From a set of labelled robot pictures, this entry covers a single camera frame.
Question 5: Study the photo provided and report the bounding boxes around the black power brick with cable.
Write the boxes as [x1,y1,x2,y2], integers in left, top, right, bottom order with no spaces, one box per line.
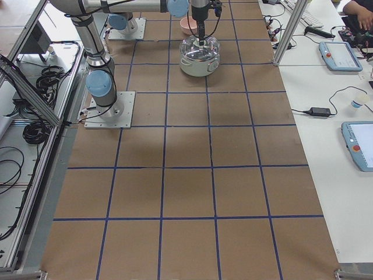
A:
[291,86,372,118]

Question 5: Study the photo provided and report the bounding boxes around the blue teach pendant far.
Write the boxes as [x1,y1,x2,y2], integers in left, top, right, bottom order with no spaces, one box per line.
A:
[318,41,363,72]

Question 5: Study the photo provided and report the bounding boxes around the glass pot lid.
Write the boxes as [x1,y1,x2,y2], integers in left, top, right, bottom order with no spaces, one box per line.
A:
[180,36,220,61]

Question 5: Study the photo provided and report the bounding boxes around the coiled black cables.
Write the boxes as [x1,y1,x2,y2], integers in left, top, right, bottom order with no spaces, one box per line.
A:
[22,65,69,146]

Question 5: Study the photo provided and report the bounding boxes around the aluminium frame post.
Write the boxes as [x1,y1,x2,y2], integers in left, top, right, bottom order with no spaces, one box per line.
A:
[273,0,307,66]

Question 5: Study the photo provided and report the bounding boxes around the white paper cup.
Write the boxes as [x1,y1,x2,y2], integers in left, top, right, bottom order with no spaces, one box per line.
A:
[350,93,370,116]

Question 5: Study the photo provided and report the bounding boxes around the blue teach pendant near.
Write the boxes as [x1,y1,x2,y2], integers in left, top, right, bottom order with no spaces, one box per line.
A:
[341,121,372,172]

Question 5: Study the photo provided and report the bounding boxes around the black handheld device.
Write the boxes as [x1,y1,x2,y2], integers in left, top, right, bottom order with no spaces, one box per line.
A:
[304,26,336,39]

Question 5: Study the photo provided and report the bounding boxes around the person hand at desk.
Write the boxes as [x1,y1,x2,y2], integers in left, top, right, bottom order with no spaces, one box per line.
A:
[357,10,372,30]

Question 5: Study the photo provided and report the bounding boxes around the blue teach pendant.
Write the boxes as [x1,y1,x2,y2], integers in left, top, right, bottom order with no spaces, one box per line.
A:
[318,41,363,72]
[341,121,372,172]

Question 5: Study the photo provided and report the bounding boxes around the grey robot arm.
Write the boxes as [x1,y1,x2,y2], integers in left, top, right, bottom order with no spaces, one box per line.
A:
[51,1,214,120]
[108,12,138,35]

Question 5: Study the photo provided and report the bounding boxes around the pale green cooking pot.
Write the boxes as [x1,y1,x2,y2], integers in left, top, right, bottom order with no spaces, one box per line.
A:
[180,54,220,77]

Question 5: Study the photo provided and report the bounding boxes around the white keyboard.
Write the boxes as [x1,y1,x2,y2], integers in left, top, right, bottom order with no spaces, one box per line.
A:
[280,0,324,29]

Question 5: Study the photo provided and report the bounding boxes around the aluminium side frame rail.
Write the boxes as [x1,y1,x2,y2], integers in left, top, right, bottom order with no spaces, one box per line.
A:
[1,1,80,275]

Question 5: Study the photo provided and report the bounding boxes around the pink ceramic bowl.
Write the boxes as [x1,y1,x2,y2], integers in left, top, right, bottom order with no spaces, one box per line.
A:
[180,16,198,35]

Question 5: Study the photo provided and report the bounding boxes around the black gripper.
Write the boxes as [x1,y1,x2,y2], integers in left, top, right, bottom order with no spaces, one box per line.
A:
[191,0,210,46]

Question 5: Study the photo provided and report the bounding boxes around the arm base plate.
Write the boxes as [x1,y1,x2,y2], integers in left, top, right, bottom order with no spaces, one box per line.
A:
[84,91,136,129]
[108,15,146,41]

